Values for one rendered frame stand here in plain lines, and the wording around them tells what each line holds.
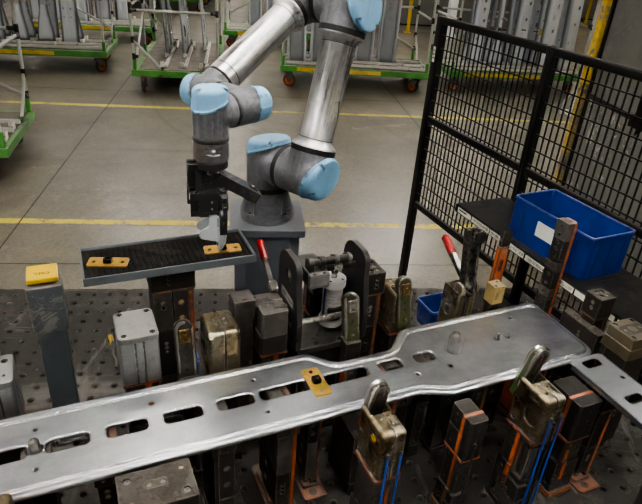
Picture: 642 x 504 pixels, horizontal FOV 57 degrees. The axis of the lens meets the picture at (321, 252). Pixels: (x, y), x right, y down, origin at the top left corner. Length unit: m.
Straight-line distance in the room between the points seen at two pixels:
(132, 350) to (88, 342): 0.69
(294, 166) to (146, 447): 0.75
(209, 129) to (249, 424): 0.58
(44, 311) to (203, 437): 0.45
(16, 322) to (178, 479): 1.14
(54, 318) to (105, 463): 0.38
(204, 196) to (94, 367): 0.72
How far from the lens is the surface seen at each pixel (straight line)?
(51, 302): 1.35
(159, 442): 1.14
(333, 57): 1.48
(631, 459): 1.76
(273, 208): 1.61
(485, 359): 1.39
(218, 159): 1.24
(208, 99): 1.20
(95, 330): 1.95
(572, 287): 1.72
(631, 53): 3.71
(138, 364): 1.24
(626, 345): 1.53
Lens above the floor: 1.82
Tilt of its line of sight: 29 degrees down
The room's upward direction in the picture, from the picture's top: 4 degrees clockwise
